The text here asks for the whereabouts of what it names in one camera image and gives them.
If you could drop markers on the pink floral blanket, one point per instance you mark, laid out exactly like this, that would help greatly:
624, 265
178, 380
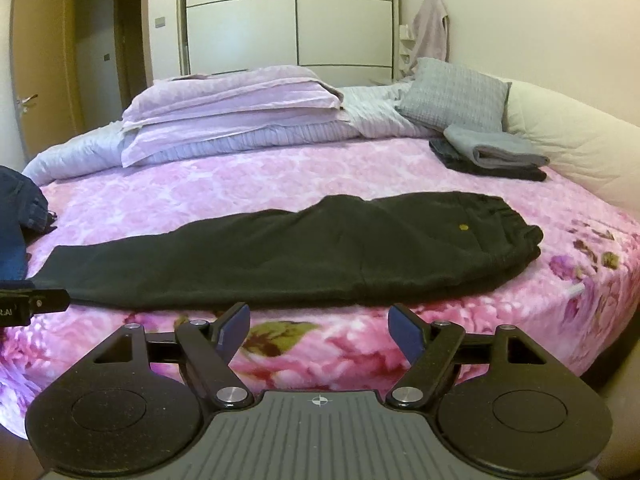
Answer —
200, 195

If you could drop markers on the light green pillow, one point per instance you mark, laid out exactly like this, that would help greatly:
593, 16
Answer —
575, 135

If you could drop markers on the white wall shelf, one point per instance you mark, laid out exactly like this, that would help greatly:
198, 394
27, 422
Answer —
404, 47

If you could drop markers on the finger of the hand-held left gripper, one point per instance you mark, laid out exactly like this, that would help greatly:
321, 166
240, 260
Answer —
47, 301

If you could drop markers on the grey textured pillow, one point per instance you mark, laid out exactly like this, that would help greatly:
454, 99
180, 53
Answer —
450, 95

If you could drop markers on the dark folded clothes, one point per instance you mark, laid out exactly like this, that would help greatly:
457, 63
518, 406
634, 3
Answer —
460, 165

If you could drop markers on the striped white duvet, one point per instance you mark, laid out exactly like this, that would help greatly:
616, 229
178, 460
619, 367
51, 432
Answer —
75, 155

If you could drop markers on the folded lilac quilt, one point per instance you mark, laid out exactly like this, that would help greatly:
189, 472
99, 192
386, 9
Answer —
225, 135
225, 92

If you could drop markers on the dark wooden door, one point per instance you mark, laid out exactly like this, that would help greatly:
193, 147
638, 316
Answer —
131, 45

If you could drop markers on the black pants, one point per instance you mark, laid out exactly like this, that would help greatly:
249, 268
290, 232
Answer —
300, 255

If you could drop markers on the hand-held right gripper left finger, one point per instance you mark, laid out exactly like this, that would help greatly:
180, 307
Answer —
235, 324

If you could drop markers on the pink hanging garment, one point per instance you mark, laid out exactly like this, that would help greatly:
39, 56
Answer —
430, 30

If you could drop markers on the white sliding wardrobe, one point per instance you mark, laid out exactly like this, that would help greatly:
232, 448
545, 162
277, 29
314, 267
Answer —
240, 25

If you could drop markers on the blue jeans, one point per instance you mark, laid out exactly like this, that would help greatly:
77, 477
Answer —
15, 210

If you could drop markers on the grey folded towel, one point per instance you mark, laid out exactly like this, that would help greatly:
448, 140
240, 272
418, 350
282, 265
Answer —
495, 149

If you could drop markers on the light wooden door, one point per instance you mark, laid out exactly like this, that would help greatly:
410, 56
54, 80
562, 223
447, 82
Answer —
45, 60

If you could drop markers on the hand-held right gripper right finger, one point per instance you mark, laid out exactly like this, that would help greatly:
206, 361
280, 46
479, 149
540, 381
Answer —
402, 331

